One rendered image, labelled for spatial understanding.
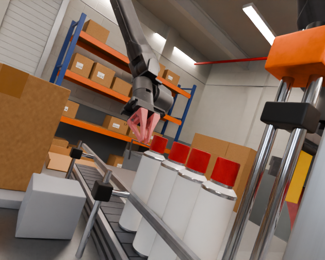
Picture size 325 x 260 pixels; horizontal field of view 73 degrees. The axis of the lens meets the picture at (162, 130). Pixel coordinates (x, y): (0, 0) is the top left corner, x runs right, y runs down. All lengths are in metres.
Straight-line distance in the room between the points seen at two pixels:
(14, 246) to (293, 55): 0.47
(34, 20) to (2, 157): 4.12
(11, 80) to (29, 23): 4.04
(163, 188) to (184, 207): 0.06
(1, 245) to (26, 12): 4.33
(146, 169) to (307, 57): 0.35
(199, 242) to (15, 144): 0.46
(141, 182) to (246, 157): 3.19
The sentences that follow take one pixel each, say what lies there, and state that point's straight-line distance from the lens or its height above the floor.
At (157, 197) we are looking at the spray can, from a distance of 0.40.
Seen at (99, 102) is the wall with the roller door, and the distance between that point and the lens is 4.86.
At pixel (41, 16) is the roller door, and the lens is 4.67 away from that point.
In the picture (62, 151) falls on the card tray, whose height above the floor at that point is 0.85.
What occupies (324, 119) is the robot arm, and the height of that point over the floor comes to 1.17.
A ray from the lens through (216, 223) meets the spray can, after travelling 0.32.
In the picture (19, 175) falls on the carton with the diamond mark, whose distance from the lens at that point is 0.63.
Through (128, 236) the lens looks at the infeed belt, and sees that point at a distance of 0.48.
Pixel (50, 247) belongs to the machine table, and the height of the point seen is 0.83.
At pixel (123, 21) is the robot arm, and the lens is 0.72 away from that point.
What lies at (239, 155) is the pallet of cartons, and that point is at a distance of 3.64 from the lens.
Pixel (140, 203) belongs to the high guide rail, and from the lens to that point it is 0.41.
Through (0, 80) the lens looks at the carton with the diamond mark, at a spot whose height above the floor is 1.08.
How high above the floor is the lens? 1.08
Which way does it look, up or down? 2 degrees up
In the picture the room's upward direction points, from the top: 19 degrees clockwise
